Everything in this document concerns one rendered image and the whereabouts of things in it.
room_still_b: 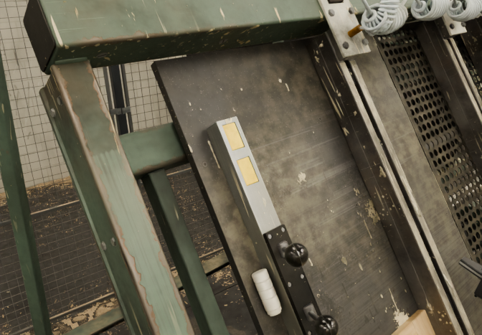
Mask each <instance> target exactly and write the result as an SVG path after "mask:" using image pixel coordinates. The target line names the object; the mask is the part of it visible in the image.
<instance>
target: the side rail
mask: <svg viewBox="0 0 482 335"><path fill-rule="evenodd" d="M50 72H51V75H50V77H49V79H48V81H47V83H46V85H45V86H44V87H43V88H41V89H40V91H39V95H40V98H41V100H42V103H43V106H44V109H45V111H46V113H47V116H48V118H49V121H50V124H51V127H52V130H53V132H54V134H55V138H56V139H57V143H58V145H59V147H60V150H61V153H62V156H63V159H64V160H65V164H66V166H67V170H68V171H69V174H70V177H71V180H72V183H73V185H74V187H75V191H76V192H77V196H78V198H79V200H80V203H81V206H82V209H83V212H84V214H85V217H86V219H87V221H88V224H89V227H90V230H91V232H92V235H93V238H94V241H95V244H96V246H97V248H98V251H99V253H100V256H101V259H102V261H103V265H104V267H105V270H106V273H107V274H108V278H109V280H110V284H111V285H112V288H113V291H114V294H115V297H116V299H117V301H118V305H119V306H120V310H121V312H122V314H123V317H124V320H125V322H126V326H127V327H128V331H129V333H130V335H196V334H195V332H194V328H193V326H192V323H191V321H190V319H189V315H188V313H187V311H186V308H185V306H184V302H183V301H182V298H181V295H180V293H179V289H178V288H177V285H176V282H175V280H174V277H173V275H172V272H171V269H170V267H169V264H168V262H167V259H166V256H165V255H164V251H163V249H162V246H161V243H160V242H159V238H158V236H157V234H156V231H155V229H154V226H153V223H152V221H151V218H150V216H149V213H148V210H147V208H146V205H145V203H144V200H143V197H142V195H141V192H140V190H139V188H138V185H137V182H136V179H135V177H134V175H133V172H132V169H131V166H130V164H129V162H128V159H127V156H126V153H125V151H124V149H123V146H122V143H121V140H120V139H119V136H118V133H117V130H116V129H115V126H114V123H113V120H112V118H111V116H110V113H109V110H108V107H107V105H106V103H105V100H104V97H103V94H102V92H101V90H100V87H99V84H98V81H97V79H96V77H95V74H94V72H93V69H92V66H91V64H90V61H89V60H87V61H84V62H75V63H69V64H63V65H55V64H53V65H51V67H50Z"/></svg>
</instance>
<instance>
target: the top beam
mask: <svg viewBox="0 0 482 335"><path fill-rule="evenodd" d="M366 1H367V3H368V5H369V6H371V5H373V4H376V3H379V4H380V2H381V0H366ZM402 1H403V0H400V3H402ZM349 3H350V4H351V7H353V9H354V14H355V16H356V19H357V21H358V23H359V24H360V25H361V26H362V23H361V20H362V15H363V13H364V12H365V10H366V8H365V7H364V5H363V3H362V0H349ZM23 23H24V27H25V29H26V31H27V35H28V37H29V41H30V42H31V45H32V48H33V50H34V53H35V56H36V58H37V61H38V63H39V66H40V69H41V71H42V72H44V73H45V74H46V75H51V72H50V67H51V65H53V64H54V63H55V61H59V60H68V59H75V58H81V57H86V58H87V59H88V60H90V64H91V66H92V68H98V67H107V66H113V65H122V64H127V63H132V62H141V61H146V60H156V59H161V58H166V57H175V56H181V55H190V54H195V53H200V52H209V51H215V50H220V49H229V48H234V47H244V46H249V45H254V44H263V43H268V42H278V41H283V40H288V39H297V38H303V37H312V36H317V35H322V34H323V33H324V32H327V31H328V30H329V29H330V26H329V24H328V22H327V20H326V17H325V15H324V13H323V10H322V8H321V6H320V4H319V2H318V0H29V2H28V4H27V9H26V11H25V15H24V18H23Z"/></svg>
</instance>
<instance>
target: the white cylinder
mask: <svg viewBox="0 0 482 335"><path fill-rule="evenodd" d="M252 279H253V281H254V283H255V286H256V288H257V291H258V293H259V295H260V298H261V300H262V302H263V305H264V308H265V310H266V311H267V314H268V315H270V316H275V315H278V314H279V313H280V312H281V309H282V308H281V305H280V301H279V299H278V296H277V294H276V292H275V289H274V287H273V284H272V281H271V279H270V278H269V274H268V271H267V269H261V270H258V271H256V272H254V273H253V274H252Z"/></svg>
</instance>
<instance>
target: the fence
mask: <svg viewBox="0 0 482 335"><path fill-rule="evenodd" d="M230 123H235V125H236V127H237V130H238V133H239V135H240V138H241V139H242V142H243V145H244V147H242V148H239V149H237V150H234V151H233V150H232V149H231V146H230V143H229V141H228V139H227V136H226V134H225V131H224V129H223V127H222V126H224V125H227V124H230ZM206 130H207V133H208V135H209V138H210V140H211V142H212V145H213V147H214V150H215V153H216V155H217V158H218V160H219V163H220V165H221V167H222V170H223V172H224V174H225V177H226V180H227V183H228V184H229V187H230V190H231V192H232V195H233V197H234V199H235V202H236V204H237V207H238V209H239V211H240V214H241V217H242V219H243V222H244V223H245V226H246V229H247V232H248V234H249V236H250V239H251V241H252V244H253V246H254V248H255V252H256V253H257V256H258V259H259V261H260V264H261V266H262V268H263V269H267V271H268V274H269V278H270V279H271V281H272V284H273V287H274V289H275V292H276V294H277V296H278V299H279V301H280V305H281V308H282V309H281V312H280V313H281V316H282V317H283V320H284V323H285V325H286V328H287V330H288V333H289V335H303V332H302V330H301V328H300V325H299V323H298V320H297V318H296V315H295V313H294V311H293V308H292V305H291V304H290V301H289V298H288V295H287V293H286V292H285V289H284V286H283V283H282V281H281V279H280V276H279V274H278V271H277V269H276V266H275V263H274V262H273V259H272V257H271V254H270V251H269V249H268V246H267V244H266V242H265V239H264V237H263V234H264V233H266V232H267V231H269V230H271V229H273V228H275V227H277V226H279V225H281V223H280V220H279V219H278V216H277V214H276V211H275V208H274V206H273V203H272V202H271V199H270V196H269V194H268V191H267V189H266V187H265V184H264V182H263V179H262V177H261V175H260V172H259V170H258V168H257V165H256V163H255V160H254V158H253V156H252V153H251V150H250V147H249V146H248V144H247V141H246V138H245V135H244V133H243V132H242V129H241V126H240V123H239V121H238V119H237V116H235V117H233V118H228V119H225V120H222V121H217V122H216V123H214V124H212V125H211V126H210V127H208V128H207V129H206ZM246 157H249V159H250V162H251V164H252V167H253V169H254V171H255V174H256V176H257V179H258V181H257V182H255V183H254V184H251V185H248V186H247V185H246V183H245V180H244V178H243V176H242V173H241V171H240V168H239V166H238V164H237V160H240V159H243V158H246Z"/></svg>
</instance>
